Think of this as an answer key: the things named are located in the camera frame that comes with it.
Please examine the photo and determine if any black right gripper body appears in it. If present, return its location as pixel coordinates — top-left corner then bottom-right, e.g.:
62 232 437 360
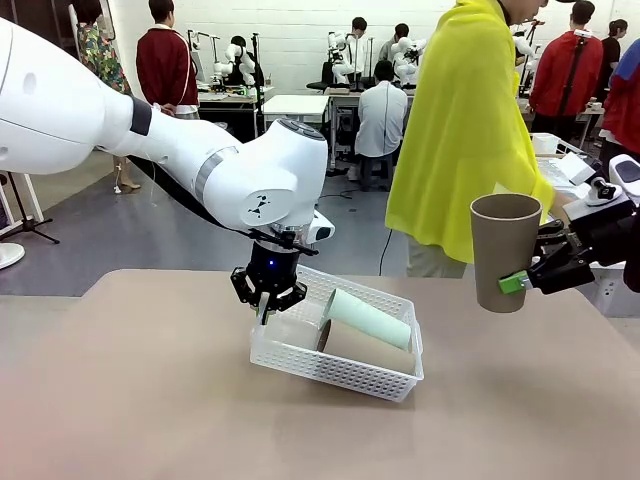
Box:
566 201 640 267

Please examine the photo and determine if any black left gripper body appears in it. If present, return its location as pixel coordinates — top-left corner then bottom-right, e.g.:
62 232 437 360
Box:
246 239 302 297

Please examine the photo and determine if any brown paper cup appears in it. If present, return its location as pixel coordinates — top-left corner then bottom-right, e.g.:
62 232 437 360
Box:
469 193 544 315
314 319 420 377

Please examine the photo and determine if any white perforated plastic basket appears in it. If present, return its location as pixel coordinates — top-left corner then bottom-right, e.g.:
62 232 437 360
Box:
249 263 426 404

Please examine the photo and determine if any light green paper cup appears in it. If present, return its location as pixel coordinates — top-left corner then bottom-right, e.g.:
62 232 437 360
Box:
317 287 414 352

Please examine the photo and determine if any white side table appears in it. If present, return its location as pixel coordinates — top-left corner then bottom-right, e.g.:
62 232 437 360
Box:
528 148 640 318

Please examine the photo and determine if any white plastic container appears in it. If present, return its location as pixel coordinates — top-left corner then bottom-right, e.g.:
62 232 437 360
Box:
531 133 559 156

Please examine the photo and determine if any person in red blue jacket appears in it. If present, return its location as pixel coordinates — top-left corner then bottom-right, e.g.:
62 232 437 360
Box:
599 37 640 167

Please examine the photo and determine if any person in yellow cape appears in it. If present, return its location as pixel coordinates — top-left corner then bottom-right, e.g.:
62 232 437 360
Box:
384 0 572 280

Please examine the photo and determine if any person in red hoodie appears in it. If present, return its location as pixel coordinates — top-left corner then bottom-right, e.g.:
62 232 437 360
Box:
529 0 605 135

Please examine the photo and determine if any white height adjustable desk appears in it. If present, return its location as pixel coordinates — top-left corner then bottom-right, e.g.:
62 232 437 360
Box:
261 94 330 139

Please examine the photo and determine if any grey workbench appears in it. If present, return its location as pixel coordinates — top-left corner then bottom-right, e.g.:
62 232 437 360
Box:
197 83 277 141

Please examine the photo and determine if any person in black top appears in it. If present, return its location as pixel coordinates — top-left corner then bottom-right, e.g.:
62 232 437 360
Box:
596 18 630 102

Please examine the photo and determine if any seated person in white coat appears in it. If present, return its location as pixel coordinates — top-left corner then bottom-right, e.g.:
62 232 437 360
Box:
346 59 409 192

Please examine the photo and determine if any black floor tripod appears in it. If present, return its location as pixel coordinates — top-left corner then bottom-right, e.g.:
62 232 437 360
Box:
0 171 61 247

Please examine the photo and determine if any person in red sweater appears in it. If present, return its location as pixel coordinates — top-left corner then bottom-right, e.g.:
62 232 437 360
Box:
135 0 200 120

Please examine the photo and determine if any white round fan base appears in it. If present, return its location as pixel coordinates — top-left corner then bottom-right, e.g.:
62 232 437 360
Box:
0 241 27 272

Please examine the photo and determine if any standing person in white shirt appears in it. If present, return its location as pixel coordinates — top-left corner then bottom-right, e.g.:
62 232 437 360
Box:
349 15 370 87

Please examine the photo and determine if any person in grey top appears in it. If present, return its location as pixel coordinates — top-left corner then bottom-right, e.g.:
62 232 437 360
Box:
376 21 412 64

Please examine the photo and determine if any person in floral dress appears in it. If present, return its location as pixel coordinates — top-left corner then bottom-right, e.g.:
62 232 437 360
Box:
74 0 143 195

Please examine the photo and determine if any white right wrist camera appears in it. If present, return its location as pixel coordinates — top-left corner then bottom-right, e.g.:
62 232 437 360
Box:
584 176 625 208

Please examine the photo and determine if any white wire dish rack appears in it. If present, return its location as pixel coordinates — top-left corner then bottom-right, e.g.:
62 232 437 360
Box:
530 133 605 191

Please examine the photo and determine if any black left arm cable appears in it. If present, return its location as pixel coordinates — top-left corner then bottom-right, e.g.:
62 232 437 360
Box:
126 154 252 235

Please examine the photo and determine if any black camera tripod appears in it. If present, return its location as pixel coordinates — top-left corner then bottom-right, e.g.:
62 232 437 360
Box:
558 28 592 117

